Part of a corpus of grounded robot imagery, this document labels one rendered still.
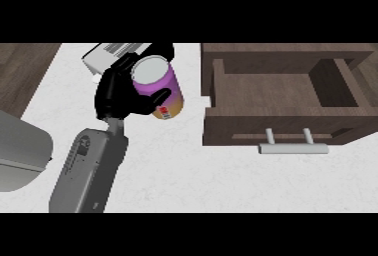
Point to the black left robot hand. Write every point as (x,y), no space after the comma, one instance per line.
(115,95)

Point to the purple and orange can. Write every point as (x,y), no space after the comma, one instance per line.
(170,81)

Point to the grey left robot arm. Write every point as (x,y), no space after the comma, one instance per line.
(85,173)

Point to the brown wooden drawer front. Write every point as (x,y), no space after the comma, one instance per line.
(236,123)

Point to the brown wooden drawer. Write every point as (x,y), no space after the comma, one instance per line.
(236,123)
(266,91)

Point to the white appliance with dark stripes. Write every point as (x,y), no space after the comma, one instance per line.
(100,58)

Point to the grey rounded appliance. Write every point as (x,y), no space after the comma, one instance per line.
(19,153)

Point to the brown wooden cabinet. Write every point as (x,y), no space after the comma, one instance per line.
(274,51)

